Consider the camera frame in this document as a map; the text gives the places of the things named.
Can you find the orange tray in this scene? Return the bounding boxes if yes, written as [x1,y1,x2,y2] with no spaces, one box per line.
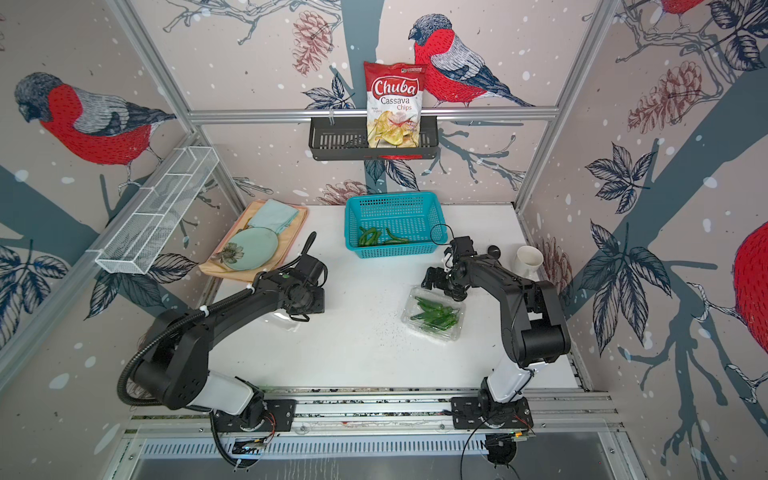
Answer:
[199,199,308,282]

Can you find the clear clamshell container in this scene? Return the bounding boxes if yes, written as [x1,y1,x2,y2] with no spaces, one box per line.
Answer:
[259,309,303,332]
[400,286,466,343]

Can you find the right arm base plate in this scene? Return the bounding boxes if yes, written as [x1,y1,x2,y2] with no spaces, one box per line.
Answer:
[449,397,534,430]

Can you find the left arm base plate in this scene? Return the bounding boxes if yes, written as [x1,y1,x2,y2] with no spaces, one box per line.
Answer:
[213,399,297,433]

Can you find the light green folded cloth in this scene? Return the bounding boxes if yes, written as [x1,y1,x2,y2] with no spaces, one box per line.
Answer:
[247,199,299,235]

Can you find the white wire wall shelf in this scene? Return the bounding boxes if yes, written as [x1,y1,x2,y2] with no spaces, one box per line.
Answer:
[95,146,219,274]

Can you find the red cassava chips bag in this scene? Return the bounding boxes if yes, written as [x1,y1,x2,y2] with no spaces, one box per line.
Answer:
[364,62,426,149]

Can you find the white mug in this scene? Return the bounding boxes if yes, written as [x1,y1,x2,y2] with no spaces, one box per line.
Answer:
[512,245,544,280]

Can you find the teal plastic basket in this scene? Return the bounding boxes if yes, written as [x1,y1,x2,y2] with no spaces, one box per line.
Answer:
[344,192,449,259]

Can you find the black wall basket shelf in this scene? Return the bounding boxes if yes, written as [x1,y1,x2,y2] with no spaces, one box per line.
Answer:
[308,116,439,161]

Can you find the black spoon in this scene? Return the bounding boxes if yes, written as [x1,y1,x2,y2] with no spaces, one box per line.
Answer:
[487,245,501,260]

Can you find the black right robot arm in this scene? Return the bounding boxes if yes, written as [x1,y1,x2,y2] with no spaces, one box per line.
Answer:
[422,236,571,430]

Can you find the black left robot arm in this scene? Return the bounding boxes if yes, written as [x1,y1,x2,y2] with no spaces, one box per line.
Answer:
[116,253,328,431]

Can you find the green ceramic plate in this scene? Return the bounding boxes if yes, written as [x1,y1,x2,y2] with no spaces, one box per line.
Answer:
[214,227,279,271]

